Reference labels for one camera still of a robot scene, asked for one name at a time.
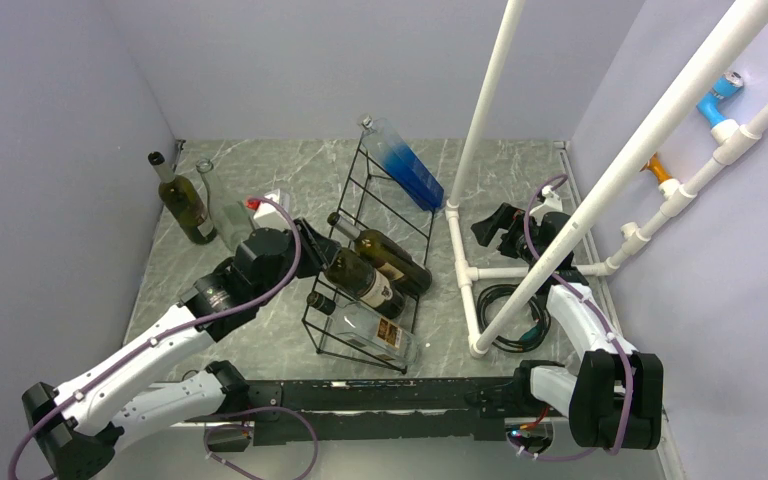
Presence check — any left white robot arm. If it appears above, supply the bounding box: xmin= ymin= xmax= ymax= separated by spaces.
xmin=21 ymin=218 xmax=340 ymax=479

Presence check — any clear square liquor bottle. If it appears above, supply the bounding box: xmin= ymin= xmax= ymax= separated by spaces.
xmin=306 ymin=291 xmax=419 ymax=368

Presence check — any orange pipe fitting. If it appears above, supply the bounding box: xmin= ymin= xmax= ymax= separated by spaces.
xmin=642 ymin=153 xmax=672 ymax=185

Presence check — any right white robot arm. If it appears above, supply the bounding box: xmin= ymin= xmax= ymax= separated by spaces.
xmin=467 ymin=254 xmax=664 ymax=451

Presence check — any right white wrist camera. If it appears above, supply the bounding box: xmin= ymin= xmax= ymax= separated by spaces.
xmin=531 ymin=186 xmax=563 ymax=218

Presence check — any black wire wine rack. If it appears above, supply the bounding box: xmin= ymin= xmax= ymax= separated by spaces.
xmin=301 ymin=145 xmax=436 ymax=375

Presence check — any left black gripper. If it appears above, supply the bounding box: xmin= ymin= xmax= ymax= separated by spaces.
xmin=255 ymin=216 xmax=341 ymax=307

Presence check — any white PVC pipe frame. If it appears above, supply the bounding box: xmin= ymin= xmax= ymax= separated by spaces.
xmin=469 ymin=0 xmax=768 ymax=358

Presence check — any blue square glass bottle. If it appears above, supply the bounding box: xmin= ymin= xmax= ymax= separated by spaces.
xmin=358 ymin=114 xmax=444 ymax=211

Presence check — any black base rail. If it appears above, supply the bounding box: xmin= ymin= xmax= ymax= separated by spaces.
xmin=214 ymin=377 xmax=544 ymax=446

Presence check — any green wine bottle far left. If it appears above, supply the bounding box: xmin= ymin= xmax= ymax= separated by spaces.
xmin=147 ymin=151 xmax=217 ymax=245

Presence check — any purple cable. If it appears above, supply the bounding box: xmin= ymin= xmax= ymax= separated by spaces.
xmin=505 ymin=173 xmax=636 ymax=464
xmin=7 ymin=197 xmax=319 ymax=480

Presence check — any clear empty glass bottle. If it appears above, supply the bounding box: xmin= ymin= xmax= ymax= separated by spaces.
xmin=196 ymin=158 xmax=255 ymax=253

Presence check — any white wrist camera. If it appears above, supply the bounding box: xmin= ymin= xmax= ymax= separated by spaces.
xmin=245 ymin=189 xmax=292 ymax=231
xmin=531 ymin=186 xmax=563 ymax=218

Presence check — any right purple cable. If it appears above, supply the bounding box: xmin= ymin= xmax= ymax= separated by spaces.
xmin=505 ymin=173 xmax=636 ymax=464

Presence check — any black coiled cable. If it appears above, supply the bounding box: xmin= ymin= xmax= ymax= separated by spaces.
xmin=475 ymin=284 xmax=553 ymax=354

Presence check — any dark labelled wine bottle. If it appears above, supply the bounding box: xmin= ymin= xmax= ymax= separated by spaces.
xmin=327 ymin=212 xmax=432 ymax=296

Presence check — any aluminium frame rail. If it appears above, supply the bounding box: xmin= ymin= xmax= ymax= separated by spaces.
xmin=65 ymin=381 xmax=190 ymax=480

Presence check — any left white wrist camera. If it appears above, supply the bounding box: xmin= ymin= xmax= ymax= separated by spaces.
xmin=245 ymin=189 xmax=292 ymax=231

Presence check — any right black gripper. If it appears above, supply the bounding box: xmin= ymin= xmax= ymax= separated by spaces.
xmin=471 ymin=203 xmax=545 ymax=266

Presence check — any dark green wine bottle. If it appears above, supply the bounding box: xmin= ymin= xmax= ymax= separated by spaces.
xmin=324 ymin=247 xmax=406 ymax=319

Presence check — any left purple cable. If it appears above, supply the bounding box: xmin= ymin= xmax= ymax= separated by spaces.
xmin=7 ymin=197 xmax=319 ymax=480

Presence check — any blue pipe fitting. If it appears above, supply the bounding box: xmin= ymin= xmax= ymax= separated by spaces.
xmin=696 ymin=71 xmax=744 ymax=128

